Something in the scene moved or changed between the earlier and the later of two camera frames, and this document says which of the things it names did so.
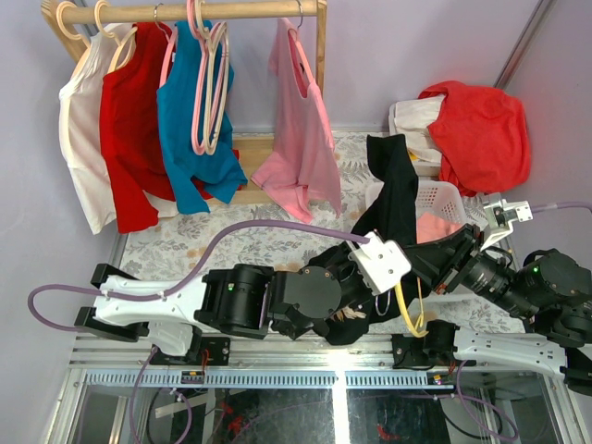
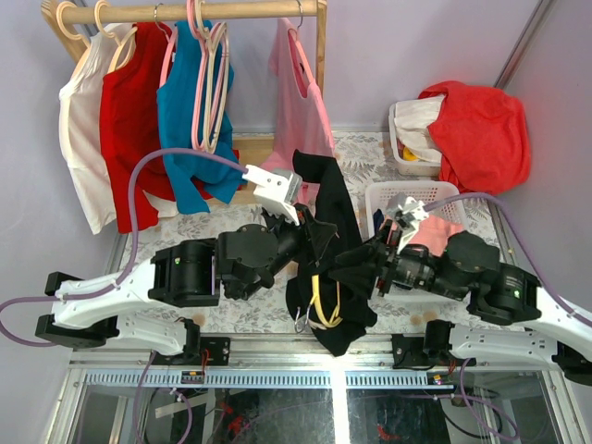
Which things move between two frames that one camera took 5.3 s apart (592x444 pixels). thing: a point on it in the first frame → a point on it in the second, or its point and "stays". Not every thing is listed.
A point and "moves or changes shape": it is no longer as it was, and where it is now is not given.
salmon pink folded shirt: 431,227 stays
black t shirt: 390,210 → 329,291
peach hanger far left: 60,7 stays
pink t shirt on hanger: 304,156 stays
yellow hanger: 415,327 moves or changes shape
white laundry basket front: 442,197 stays
